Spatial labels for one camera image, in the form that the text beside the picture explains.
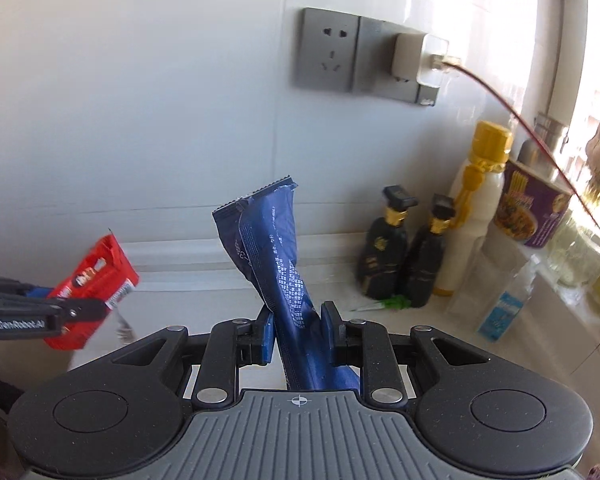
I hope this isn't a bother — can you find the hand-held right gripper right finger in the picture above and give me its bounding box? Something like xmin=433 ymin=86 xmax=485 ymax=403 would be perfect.
xmin=320 ymin=301 xmax=491 ymax=407

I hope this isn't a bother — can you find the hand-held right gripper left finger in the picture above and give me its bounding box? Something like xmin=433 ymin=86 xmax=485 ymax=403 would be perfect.
xmin=111 ymin=310 xmax=276 ymax=407

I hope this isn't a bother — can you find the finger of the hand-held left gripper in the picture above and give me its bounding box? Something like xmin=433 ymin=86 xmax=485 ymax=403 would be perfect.
xmin=0 ymin=292 xmax=106 ymax=325
xmin=0 ymin=275 xmax=56 ymax=300

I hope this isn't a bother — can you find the red snack packet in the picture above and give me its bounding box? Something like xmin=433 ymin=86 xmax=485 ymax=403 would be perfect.
xmin=44 ymin=232 xmax=140 ymax=351

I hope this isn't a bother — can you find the dark blue snack wrapper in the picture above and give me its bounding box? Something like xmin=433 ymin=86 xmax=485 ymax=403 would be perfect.
xmin=212 ymin=174 xmax=361 ymax=392

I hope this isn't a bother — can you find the green snack wrapper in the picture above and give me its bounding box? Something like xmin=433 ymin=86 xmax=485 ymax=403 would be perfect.
xmin=350 ymin=296 xmax=411 ymax=313

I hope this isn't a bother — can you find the black bottle with gold collar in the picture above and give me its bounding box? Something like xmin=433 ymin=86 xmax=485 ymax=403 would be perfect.
xmin=400 ymin=194 xmax=456 ymax=308
xmin=357 ymin=186 xmax=420 ymax=301

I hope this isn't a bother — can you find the clear spray bottle blue label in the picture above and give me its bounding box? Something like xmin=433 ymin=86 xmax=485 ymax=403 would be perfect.
xmin=477 ymin=255 xmax=541 ymax=343

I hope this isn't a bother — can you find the white bottle with yellow cap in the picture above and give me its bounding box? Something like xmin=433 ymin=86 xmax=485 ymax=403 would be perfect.
xmin=432 ymin=121 xmax=513 ymax=297

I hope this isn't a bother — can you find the purple instant noodle cup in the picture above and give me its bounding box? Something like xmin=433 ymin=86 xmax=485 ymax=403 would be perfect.
xmin=495 ymin=159 xmax=573 ymax=250

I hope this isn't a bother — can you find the white charger plug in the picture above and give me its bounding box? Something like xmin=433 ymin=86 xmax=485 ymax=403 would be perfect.
xmin=391 ymin=32 xmax=451 ymax=86

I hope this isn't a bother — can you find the steel thermos flask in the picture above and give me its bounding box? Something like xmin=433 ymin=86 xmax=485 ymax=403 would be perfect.
xmin=517 ymin=112 xmax=568 ymax=168

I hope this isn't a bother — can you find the grey wall socket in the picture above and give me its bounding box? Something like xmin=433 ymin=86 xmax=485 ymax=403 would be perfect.
xmin=352 ymin=16 xmax=438 ymax=106
xmin=292 ymin=7 xmax=362 ymax=93

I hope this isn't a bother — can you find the red charging cable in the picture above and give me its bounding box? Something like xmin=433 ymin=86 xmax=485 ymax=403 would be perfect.
xmin=445 ymin=57 xmax=600 ymax=256

